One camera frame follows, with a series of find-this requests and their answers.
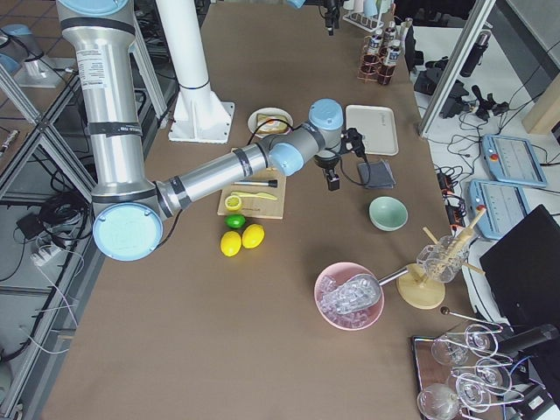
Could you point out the steel ice scoop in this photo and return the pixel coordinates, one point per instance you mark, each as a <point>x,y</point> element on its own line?
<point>358,293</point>

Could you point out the steel muddler black tip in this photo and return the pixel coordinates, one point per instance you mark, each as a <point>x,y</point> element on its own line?
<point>271,183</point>

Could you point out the yellow lemon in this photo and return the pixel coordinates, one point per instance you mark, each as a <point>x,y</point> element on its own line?
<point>230,243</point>
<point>252,236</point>

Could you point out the bread slice under egg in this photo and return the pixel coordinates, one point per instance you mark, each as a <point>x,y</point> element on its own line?
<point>261,119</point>

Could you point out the yellow lemon near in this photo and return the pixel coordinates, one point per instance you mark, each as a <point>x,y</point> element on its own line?
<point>230,243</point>

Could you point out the pink bowl with ice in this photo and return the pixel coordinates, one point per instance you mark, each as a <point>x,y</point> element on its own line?
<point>334,276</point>

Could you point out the blue teach pendant far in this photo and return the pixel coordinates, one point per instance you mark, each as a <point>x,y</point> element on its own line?
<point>513,160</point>

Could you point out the wooden cutting board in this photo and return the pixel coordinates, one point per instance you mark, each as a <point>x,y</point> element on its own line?
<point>257,208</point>

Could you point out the clear glass mug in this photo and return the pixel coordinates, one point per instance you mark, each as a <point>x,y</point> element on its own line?
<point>443,260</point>

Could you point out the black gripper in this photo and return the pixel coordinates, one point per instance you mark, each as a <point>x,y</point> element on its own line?
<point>329,18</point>
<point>326,163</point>

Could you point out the dark bottle white cap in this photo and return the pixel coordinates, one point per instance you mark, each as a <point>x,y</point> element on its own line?
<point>374,46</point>

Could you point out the half lemon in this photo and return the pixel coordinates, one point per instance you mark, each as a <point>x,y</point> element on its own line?
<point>233,203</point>

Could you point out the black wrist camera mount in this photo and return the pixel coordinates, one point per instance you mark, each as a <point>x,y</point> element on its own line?
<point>352,141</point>

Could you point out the blue teach pendant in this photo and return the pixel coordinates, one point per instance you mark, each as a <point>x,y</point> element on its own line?
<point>505,205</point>
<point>513,160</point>

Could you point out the green lime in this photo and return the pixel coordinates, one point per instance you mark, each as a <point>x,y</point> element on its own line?
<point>235,221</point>

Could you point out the grey folded cloth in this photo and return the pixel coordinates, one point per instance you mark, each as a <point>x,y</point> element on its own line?
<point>376,175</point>

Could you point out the yellow lemon far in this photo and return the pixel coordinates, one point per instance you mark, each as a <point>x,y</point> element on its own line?
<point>252,236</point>

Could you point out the yellow plastic knife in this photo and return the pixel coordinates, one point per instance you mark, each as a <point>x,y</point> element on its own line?
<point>254,195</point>

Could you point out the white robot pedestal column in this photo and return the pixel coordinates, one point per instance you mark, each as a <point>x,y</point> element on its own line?
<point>199,115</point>

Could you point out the white cup rack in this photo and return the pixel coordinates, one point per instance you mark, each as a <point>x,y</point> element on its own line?
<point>366,14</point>

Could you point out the green ceramic bowl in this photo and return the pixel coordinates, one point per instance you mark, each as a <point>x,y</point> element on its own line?
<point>387,213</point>

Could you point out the fried egg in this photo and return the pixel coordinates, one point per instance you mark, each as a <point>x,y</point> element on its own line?
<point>273,124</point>

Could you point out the copper wire bottle rack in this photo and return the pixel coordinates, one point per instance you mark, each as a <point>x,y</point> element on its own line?
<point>369,72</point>

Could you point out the cream rabbit tray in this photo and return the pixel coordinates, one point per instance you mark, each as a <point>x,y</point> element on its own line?
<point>378,127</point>

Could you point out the blue teach pendant near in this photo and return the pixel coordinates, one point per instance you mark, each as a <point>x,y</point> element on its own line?
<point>505,205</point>

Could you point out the white round plate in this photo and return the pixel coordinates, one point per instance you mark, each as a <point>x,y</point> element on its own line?
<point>267,111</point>

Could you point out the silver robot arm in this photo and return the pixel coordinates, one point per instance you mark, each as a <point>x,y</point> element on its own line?
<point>129,209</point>
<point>298,4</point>

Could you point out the wine glass rack tray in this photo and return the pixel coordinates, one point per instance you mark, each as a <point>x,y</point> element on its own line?
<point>461,374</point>

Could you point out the wooden cup stand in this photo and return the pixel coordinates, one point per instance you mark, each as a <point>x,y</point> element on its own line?
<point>417,289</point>

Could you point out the black laptop monitor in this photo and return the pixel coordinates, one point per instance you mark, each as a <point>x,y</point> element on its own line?
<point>522,269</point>

